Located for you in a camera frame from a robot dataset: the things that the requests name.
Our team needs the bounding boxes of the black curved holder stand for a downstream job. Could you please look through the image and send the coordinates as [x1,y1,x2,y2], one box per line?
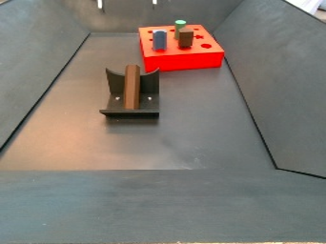
[99,70,159,118]

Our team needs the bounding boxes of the red shape sorter board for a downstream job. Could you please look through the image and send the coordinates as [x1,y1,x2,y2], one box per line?
[139,25,224,72]

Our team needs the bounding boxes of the green cylinder block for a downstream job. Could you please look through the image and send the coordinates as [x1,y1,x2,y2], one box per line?
[175,19,186,39]

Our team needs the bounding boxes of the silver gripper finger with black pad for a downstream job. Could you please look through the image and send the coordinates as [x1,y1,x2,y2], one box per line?
[96,0,103,10]

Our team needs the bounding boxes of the blue arch block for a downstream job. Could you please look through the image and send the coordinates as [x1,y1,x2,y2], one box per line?
[152,30,167,51]

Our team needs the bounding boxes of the brown pentagon block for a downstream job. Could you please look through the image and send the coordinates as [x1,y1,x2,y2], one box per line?
[178,27,194,49]

